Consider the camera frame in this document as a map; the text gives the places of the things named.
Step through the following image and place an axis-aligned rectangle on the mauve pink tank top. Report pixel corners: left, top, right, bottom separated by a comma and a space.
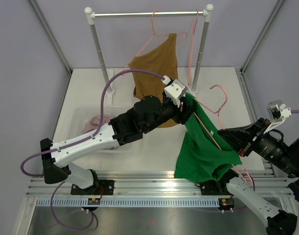
82, 115, 119, 152

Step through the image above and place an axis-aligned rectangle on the white and silver clothes rack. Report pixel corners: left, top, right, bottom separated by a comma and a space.
84, 4, 214, 94

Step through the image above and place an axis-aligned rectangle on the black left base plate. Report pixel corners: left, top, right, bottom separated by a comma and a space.
71, 180, 115, 196

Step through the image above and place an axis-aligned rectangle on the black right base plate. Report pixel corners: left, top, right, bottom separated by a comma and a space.
195, 180, 232, 196

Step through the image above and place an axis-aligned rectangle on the pink hanger of brown top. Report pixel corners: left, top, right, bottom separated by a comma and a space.
121, 9, 188, 76

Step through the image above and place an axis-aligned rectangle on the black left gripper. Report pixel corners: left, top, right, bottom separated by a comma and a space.
144, 88, 196, 133

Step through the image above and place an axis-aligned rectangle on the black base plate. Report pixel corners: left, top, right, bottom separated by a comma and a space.
71, 180, 115, 196
195, 180, 232, 196

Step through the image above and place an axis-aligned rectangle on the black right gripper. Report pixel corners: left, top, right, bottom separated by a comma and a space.
218, 116, 299, 176

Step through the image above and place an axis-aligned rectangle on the pink hanger of green top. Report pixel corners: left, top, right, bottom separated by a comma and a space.
194, 84, 254, 186

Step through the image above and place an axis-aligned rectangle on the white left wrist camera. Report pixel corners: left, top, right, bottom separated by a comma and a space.
162, 75, 188, 108

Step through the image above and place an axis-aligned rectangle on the pink hanger of mauve top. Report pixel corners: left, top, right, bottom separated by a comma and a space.
188, 9, 199, 86

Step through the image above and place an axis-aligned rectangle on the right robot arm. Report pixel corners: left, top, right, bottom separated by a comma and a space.
215, 118, 299, 235

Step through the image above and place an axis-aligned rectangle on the white slotted cable duct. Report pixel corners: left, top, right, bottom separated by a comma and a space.
36, 197, 219, 208

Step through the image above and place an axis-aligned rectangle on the aluminium mounting rail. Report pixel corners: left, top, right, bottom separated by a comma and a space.
25, 170, 293, 198

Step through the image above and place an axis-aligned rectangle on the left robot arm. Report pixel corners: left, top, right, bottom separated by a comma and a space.
41, 96, 196, 195

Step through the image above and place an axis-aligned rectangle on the white plastic basket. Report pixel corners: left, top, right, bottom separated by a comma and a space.
54, 105, 134, 155

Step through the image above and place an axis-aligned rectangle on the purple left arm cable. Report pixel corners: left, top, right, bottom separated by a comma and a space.
20, 70, 166, 177

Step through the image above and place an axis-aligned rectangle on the green tank top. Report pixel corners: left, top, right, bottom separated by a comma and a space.
174, 93, 242, 183

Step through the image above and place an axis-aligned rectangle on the brown tank top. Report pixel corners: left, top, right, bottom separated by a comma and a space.
127, 33, 179, 128

